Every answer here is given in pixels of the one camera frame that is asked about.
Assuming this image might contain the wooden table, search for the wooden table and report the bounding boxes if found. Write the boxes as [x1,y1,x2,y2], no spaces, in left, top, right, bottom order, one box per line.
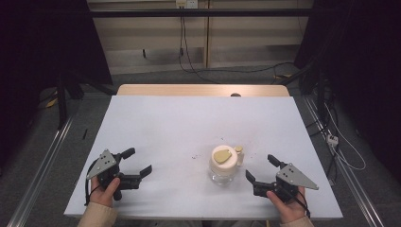
[116,83,290,97]

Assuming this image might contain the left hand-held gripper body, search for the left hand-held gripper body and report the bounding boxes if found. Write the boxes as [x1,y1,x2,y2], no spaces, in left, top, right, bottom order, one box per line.
[86,148,141,201]

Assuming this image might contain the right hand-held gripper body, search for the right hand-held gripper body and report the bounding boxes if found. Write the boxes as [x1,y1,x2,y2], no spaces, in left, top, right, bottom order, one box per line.
[253,162,320,203]

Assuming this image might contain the black hanging cable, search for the black hanging cable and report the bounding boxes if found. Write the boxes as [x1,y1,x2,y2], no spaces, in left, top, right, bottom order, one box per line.
[178,8,221,85]

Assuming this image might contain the black metal stand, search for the black metal stand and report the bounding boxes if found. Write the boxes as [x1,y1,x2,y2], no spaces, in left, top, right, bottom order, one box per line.
[56,73,70,131]

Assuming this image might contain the black horizontal bar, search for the black horizontal bar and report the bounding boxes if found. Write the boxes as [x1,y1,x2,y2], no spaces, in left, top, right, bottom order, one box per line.
[88,9,316,19]

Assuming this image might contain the hand-held gripper black cable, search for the hand-held gripper black cable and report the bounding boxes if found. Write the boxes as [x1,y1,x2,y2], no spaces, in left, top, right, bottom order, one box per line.
[83,160,103,206]
[292,188,312,219]

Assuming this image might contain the black curtain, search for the black curtain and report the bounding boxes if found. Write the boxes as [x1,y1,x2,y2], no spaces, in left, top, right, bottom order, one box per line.
[0,0,113,165]
[294,0,401,183]

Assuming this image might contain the white wall socket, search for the white wall socket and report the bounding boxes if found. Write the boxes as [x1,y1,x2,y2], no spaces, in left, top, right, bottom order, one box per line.
[175,0,200,9]

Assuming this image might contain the white cable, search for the white cable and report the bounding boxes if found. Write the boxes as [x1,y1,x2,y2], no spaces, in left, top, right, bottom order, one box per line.
[323,103,367,171]

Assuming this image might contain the wooden wall post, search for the wooden wall post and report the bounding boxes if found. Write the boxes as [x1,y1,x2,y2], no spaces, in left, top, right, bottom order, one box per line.
[203,0,212,69]

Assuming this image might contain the white board table cover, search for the white board table cover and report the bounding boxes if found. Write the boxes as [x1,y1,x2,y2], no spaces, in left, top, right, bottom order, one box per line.
[63,95,344,221]

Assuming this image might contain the glass jar with cream lid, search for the glass jar with cream lid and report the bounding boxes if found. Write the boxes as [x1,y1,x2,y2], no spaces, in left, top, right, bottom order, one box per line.
[208,144,246,186]

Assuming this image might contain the person's left hand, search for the person's left hand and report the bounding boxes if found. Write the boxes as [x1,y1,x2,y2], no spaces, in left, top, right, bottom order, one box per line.
[89,176,122,208]

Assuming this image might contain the right hand-held gripper black cable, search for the right hand-held gripper black cable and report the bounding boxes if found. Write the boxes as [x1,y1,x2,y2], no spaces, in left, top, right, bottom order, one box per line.
[292,188,312,219]

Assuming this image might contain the person's right hand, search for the person's right hand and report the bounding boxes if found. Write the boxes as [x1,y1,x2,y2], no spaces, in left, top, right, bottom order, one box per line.
[266,185,309,225]

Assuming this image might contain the metal floor rail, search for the metal floor rail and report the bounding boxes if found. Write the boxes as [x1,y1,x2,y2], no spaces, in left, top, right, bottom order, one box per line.
[302,95,386,227]
[7,115,76,227]

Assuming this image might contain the yellow tape piece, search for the yellow tape piece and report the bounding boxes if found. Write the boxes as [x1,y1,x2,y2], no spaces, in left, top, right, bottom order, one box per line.
[44,96,60,109]

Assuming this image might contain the white power strip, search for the white power strip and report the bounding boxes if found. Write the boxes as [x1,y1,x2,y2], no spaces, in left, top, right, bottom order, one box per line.
[326,133,340,148]

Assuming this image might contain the left hand-held gripper black cable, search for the left hand-held gripper black cable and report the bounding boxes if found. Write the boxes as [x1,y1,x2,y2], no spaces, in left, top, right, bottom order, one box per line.
[83,160,103,206]

